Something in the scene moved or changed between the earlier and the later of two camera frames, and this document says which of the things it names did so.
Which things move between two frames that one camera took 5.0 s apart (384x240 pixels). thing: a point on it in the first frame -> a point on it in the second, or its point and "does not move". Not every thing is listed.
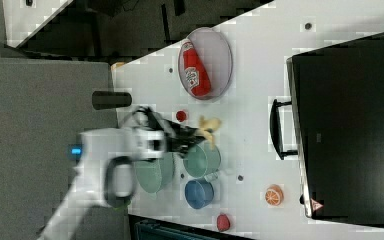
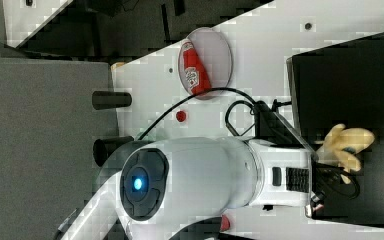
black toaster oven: [349, 104] does not move
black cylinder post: [106, 99] does not move
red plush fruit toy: [222, 222] does not move
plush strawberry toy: [181, 116] does not move
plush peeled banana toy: [207, 128] -> [340, 147]
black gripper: [177, 137] -> [270, 129]
